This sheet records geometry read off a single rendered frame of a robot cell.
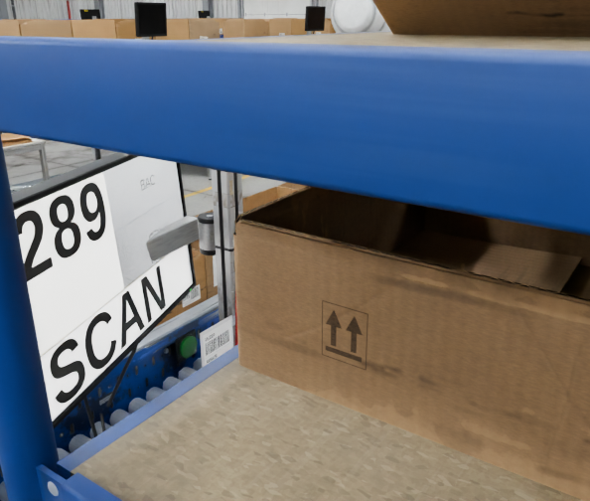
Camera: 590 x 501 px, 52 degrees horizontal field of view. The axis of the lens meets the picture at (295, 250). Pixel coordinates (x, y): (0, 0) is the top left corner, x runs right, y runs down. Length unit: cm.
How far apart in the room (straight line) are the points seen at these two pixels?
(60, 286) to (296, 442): 57
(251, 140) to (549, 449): 22
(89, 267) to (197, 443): 59
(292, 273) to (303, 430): 9
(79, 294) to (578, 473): 70
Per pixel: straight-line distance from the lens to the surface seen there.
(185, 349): 187
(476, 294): 29
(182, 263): 116
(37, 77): 22
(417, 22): 42
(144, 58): 18
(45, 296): 83
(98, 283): 92
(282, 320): 36
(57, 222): 84
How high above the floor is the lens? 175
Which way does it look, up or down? 21 degrees down
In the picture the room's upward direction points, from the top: straight up
